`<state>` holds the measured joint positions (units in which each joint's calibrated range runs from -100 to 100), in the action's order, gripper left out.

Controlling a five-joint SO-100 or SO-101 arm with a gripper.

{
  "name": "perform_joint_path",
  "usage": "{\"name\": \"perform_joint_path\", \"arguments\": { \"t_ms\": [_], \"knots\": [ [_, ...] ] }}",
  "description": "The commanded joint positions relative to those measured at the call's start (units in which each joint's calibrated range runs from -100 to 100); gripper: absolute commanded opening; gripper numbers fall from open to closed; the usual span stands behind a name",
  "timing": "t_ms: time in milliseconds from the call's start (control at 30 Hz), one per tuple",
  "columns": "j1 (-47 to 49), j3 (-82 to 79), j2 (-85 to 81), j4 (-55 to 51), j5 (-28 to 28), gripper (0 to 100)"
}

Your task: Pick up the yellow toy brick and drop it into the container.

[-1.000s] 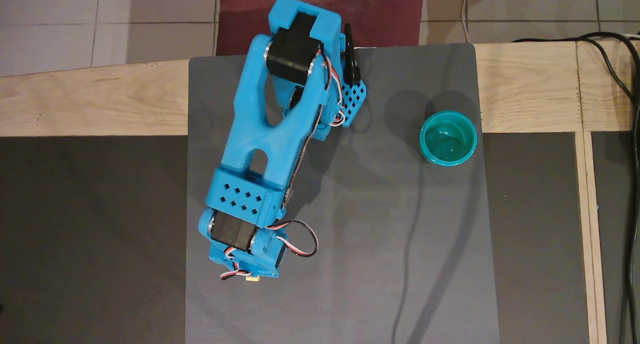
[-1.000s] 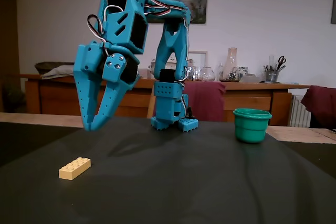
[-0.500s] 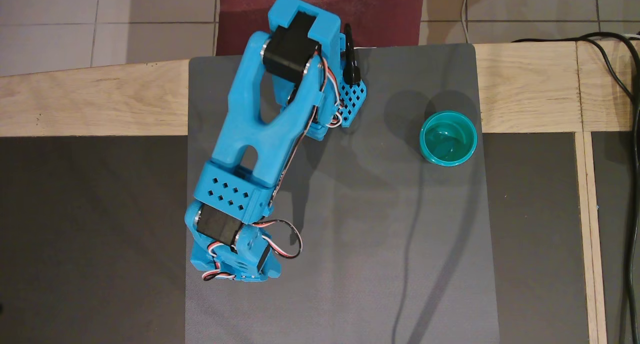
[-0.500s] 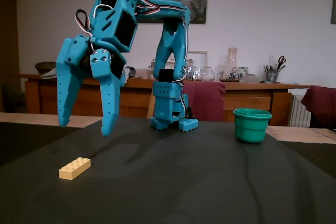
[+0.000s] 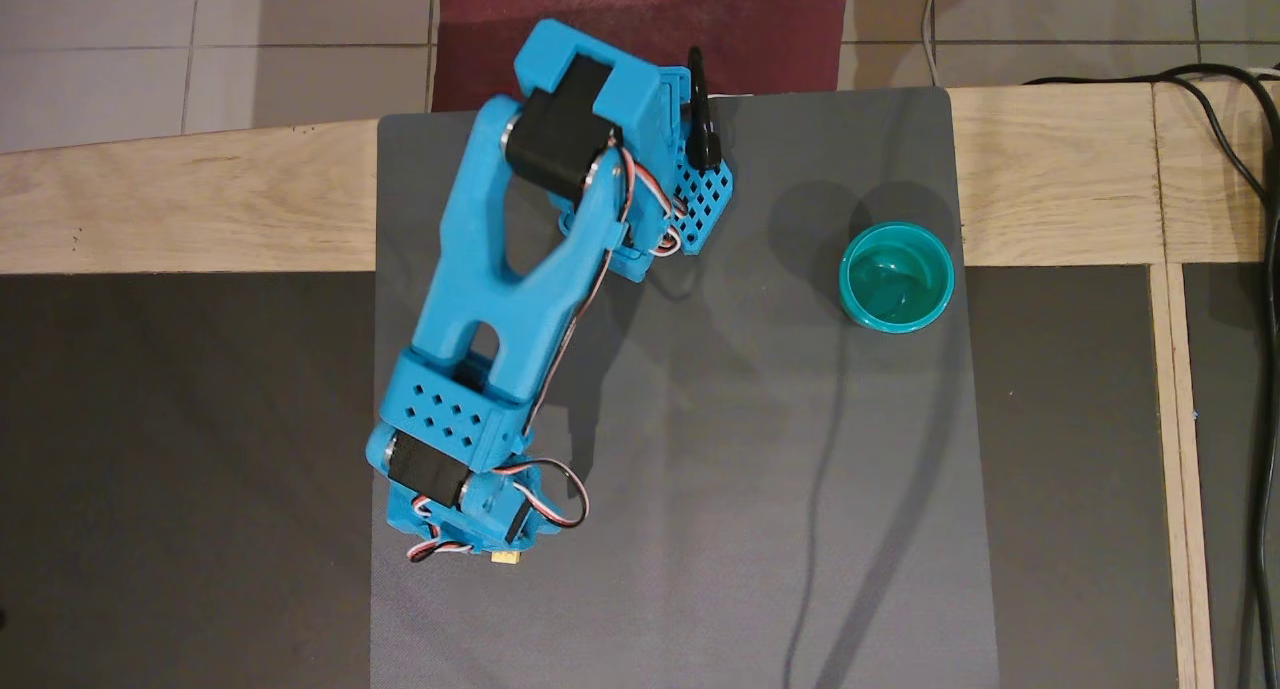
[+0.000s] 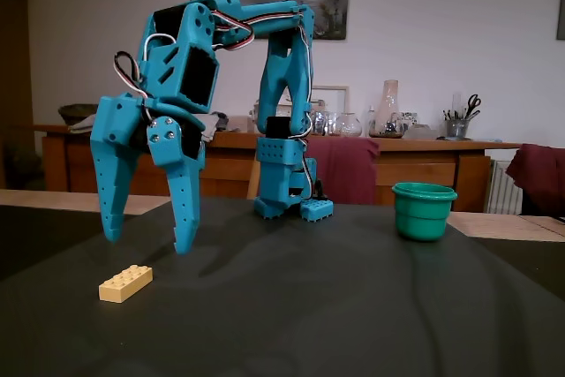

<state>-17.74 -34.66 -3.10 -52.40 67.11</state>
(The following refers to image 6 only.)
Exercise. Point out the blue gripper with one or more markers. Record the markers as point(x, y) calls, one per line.
point(116, 123)

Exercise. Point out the cream white lego brick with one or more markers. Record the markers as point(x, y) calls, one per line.
point(123, 284)

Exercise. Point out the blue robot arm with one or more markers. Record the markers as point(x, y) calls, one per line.
point(282, 81)

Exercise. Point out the grey folded cloth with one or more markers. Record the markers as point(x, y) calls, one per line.
point(216, 123)

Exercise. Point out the dark bowl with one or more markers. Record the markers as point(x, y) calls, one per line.
point(75, 113)

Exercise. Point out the light wooden chair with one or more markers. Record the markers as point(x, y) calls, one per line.
point(253, 178)

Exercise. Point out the black table mat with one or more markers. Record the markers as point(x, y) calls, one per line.
point(39, 236)
point(529, 262)

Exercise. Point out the white soup tureen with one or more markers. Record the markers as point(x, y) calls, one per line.
point(256, 116)

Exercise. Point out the black table clamp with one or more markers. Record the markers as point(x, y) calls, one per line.
point(321, 191)

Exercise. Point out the dark red chair cover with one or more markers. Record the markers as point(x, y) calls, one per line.
point(540, 174)
point(348, 174)

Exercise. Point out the grey table mat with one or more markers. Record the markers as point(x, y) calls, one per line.
point(309, 306)

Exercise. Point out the round glass vase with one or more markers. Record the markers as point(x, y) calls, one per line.
point(348, 125)

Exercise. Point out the tall pink glass vase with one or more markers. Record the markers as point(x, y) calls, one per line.
point(389, 107)

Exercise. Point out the blue patterned mug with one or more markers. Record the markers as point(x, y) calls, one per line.
point(409, 118)

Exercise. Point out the wooden sideboard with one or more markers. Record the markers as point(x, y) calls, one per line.
point(419, 160)

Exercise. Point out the green plastic cup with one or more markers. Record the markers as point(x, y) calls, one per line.
point(423, 213)

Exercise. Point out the grey pen holder cup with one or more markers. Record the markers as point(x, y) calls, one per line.
point(457, 129)

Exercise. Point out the black scissors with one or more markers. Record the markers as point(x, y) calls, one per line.
point(472, 105)

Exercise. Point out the white radiator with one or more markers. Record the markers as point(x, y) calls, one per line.
point(503, 187)

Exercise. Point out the white picture frame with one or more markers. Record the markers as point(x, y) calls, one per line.
point(335, 99)

